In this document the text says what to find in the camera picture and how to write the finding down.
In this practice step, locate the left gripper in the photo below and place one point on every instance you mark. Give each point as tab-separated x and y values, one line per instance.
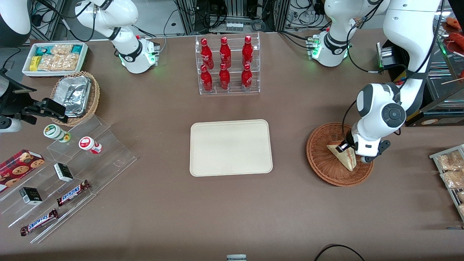
349	140

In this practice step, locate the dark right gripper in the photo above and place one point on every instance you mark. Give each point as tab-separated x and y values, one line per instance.
22	110

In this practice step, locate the triangular sandwich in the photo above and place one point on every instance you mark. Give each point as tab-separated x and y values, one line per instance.
344	161

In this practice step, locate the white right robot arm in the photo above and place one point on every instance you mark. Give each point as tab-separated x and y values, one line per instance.
127	14

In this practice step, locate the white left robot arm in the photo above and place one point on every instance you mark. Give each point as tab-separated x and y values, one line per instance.
409	36

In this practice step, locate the brown round wicker basket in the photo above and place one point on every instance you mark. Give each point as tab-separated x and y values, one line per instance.
322	163

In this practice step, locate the light tan wicker basket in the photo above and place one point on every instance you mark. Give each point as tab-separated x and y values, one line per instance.
95	98

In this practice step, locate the cream plastic serving tray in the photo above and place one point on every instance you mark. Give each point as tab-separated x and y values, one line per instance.
231	148

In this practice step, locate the green lid yogurt cup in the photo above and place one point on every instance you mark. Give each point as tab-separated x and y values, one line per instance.
52	131

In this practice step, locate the silver foil container stack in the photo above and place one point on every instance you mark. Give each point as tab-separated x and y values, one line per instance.
74	94

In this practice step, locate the white rectangular snack bin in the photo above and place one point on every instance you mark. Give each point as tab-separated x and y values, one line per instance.
30	73

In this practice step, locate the yellow snack packet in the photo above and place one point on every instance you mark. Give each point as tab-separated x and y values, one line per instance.
34	63

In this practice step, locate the clear large cracker bag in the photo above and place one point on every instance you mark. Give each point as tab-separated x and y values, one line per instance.
58	62

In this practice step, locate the red lid yogurt cup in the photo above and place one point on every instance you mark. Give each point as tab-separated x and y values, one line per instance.
86	143

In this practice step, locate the red plaid cookie box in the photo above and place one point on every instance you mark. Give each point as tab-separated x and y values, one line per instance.
18	165

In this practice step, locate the teal snack packet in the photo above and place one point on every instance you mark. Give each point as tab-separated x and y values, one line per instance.
43	50
76	49

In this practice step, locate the small black carton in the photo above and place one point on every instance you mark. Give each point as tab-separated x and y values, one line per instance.
63	172
30	195

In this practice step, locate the clear small cracker bag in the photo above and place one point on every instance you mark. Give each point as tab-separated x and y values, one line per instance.
61	49

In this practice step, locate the clear acrylic stepped shelf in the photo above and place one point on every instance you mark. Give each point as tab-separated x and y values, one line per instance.
108	159

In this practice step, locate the brown Snickers bar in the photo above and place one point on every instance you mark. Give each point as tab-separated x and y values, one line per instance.
39	222
72	193

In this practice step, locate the black food warmer cabinet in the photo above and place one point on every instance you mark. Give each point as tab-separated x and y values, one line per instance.
435	122

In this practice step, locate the clear bag of pastries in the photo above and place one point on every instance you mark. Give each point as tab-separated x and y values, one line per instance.
451	161
455	179
462	209
461	196

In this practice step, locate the steel warmer pan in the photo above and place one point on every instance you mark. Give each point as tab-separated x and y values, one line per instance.
446	92

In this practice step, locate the red cola bottle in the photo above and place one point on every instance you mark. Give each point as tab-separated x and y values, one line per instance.
224	78
247	78
225	52
206	79
207	54
247	50

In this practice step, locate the clear acrylic bottle rack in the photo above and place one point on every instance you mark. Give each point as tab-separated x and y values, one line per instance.
235	90

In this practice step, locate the small grey device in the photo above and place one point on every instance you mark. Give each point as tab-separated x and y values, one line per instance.
236	257

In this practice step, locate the white power strip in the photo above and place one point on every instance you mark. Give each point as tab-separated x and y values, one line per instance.
234	27

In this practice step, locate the aluminium equipment rack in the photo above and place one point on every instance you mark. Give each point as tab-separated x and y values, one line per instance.
188	18

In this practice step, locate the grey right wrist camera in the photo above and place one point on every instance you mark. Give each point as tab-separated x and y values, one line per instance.
9	125

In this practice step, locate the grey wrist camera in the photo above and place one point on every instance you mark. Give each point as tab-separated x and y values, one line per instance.
382	146
9	125

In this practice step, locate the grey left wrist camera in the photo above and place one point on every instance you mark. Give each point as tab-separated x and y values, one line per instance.
382	146

